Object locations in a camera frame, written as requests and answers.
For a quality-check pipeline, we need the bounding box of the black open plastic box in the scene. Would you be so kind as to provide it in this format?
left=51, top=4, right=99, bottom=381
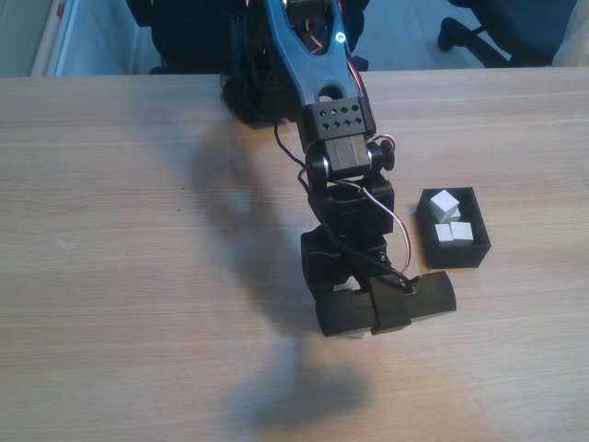
left=415, top=186, right=492, bottom=271

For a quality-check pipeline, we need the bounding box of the black office chair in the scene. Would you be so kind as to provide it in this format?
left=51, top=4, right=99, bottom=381
left=124, top=0, right=372, bottom=77

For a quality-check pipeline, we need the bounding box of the dark teal office chair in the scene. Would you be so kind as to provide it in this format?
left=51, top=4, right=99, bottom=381
left=436, top=0, right=582, bottom=70

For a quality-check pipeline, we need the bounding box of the beige cloth object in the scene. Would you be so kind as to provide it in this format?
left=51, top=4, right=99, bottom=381
left=553, top=8, right=589, bottom=69

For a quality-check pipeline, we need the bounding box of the white leaning board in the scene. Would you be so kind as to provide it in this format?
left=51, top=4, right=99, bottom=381
left=29, top=0, right=139, bottom=77

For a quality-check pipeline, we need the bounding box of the black oval gripper camera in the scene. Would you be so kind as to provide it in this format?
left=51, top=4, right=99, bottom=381
left=369, top=270, right=459, bottom=336

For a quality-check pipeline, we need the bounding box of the white and red servo cable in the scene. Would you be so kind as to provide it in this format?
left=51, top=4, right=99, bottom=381
left=338, top=179, right=415, bottom=277

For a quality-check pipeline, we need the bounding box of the black camera cable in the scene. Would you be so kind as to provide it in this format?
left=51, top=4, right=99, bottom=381
left=273, top=122, right=413, bottom=294

